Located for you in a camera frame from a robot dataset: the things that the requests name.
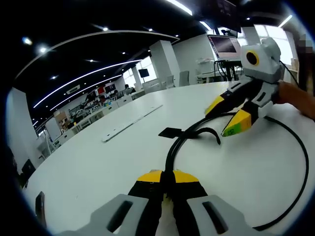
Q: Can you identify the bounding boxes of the long ceiling light strip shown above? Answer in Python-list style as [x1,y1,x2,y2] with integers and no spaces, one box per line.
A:
[279,14,294,28]
[164,0,193,16]

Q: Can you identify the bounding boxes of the black smartphone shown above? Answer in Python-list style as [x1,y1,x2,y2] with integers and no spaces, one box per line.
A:
[34,191,47,229]

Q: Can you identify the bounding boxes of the white printer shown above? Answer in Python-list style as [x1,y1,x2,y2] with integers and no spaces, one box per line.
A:
[196,57,215,74]

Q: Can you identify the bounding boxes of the person's left hand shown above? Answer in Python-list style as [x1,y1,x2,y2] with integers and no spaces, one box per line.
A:
[155,202,181,236]

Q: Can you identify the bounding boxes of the black monitor on stand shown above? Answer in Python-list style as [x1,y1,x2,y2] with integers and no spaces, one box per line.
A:
[137,68,150,86]

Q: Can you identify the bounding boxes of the black Velcro strap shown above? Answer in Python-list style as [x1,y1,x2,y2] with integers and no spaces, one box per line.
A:
[158,126,222,146]

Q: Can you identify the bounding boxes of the black charging cable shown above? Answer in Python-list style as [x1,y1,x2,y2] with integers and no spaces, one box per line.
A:
[164,111,310,232]

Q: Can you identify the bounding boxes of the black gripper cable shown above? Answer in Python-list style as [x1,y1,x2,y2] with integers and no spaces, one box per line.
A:
[279,59,300,86]

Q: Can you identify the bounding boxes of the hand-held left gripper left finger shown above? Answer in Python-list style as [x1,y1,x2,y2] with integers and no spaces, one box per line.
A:
[58,169,165,236]

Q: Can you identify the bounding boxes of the open laptop on stand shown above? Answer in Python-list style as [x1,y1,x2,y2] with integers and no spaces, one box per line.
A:
[207,34,242,61]

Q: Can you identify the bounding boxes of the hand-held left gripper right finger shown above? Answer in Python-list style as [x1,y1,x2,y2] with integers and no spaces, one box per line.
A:
[171,169,273,236]

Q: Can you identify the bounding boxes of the white power strip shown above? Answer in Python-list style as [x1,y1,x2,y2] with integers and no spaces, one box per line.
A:
[100,104,164,143]

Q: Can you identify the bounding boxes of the white office desk row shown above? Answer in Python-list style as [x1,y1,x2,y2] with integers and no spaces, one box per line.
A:
[56,93,146,146]

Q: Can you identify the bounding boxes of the black-legged standing desk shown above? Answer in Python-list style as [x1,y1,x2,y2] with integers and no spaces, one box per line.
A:
[213,59,244,82]

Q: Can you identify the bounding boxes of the hanging black monitor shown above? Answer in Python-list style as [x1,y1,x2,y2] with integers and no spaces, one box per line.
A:
[195,0,242,34]

